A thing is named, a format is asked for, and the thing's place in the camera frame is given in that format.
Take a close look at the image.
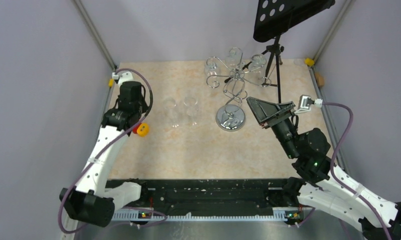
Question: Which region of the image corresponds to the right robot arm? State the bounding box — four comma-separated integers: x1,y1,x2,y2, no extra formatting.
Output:
246,95,401,240

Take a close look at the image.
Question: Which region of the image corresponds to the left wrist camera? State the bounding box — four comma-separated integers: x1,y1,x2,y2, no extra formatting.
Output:
111,71,134,87

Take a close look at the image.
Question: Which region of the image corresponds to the yellow corner clip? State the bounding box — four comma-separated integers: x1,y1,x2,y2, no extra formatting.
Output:
304,58,315,67

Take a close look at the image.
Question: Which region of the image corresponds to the yellow left edge clip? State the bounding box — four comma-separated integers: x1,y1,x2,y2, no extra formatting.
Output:
108,78,115,88

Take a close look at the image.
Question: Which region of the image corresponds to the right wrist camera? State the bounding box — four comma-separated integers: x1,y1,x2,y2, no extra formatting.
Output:
293,94,324,115

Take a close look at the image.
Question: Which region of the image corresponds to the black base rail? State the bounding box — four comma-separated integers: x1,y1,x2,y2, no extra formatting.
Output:
106,177,311,219

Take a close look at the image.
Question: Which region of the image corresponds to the clear wine glass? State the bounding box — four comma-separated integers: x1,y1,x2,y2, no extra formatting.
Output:
163,97,182,128
183,96,199,126

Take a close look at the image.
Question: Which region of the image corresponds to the hanging glass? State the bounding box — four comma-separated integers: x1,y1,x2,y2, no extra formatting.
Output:
225,47,243,69
248,54,267,74
204,57,221,77

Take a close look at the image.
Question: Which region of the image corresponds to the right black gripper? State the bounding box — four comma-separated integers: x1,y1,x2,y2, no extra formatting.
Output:
246,97,300,159

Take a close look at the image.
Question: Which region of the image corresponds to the red yellow toy block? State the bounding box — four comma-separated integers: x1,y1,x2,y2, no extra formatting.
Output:
132,122,150,137

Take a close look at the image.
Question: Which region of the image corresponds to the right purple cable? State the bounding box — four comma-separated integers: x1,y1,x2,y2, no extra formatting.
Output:
321,101,394,240

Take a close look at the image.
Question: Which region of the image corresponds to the back left hanging glass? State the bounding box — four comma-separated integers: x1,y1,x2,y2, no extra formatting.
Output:
204,57,221,77

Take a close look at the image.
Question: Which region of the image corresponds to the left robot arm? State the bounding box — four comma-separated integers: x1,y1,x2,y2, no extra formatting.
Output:
59,81,153,227

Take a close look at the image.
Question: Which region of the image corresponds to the back right hanging glass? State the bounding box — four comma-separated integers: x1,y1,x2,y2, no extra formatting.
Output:
248,54,267,74

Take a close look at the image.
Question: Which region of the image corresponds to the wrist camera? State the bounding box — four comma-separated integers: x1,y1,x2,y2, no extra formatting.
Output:
293,94,324,115
111,71,134,87

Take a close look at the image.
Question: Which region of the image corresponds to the back centre hanging glass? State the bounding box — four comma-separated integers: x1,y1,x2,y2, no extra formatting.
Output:
225,47,243,69

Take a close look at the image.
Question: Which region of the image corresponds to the chrome wine glass rack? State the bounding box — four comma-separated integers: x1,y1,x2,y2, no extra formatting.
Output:
205,56,271,132

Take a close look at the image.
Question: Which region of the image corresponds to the black music stand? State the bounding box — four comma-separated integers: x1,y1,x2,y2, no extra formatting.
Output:
253,0,335,103

